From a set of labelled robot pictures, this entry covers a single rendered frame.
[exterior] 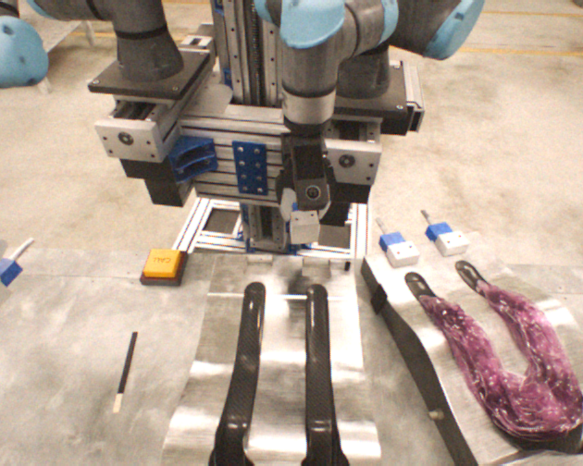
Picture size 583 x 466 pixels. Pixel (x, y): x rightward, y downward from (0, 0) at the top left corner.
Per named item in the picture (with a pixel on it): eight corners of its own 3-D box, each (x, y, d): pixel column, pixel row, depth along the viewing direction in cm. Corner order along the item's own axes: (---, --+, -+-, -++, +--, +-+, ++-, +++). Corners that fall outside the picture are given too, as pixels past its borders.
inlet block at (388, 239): (365, 229, 81) (368, 212, 77) (385, 225, 82) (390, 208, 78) (390, 275, 73) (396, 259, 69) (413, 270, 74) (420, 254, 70)
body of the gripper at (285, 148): (320, 158, 66) (327, 95, 57) (329, 190, 60) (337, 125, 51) (279, 161, 65) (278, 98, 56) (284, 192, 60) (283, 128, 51)
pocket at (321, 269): (302, 267, 71) (302, 256, 68) (328, 268, 71) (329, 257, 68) (301, 287, 68) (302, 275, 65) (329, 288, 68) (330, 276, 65)
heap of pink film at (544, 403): (407, 299, 66) (418, 274, 60) (492, 278, 69) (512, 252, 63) (498, 460, 49) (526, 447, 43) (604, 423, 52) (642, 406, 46)
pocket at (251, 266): (247, 265, 71) (245, 254, 69) (274, 266, 71) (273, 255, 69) (244, 285, 68) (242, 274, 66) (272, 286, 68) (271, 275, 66)
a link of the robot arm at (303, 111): (341, 97, 48) (279, 100, 47) (337, 128, 51) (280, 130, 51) (330, 71, 53) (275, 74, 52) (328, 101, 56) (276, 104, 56)
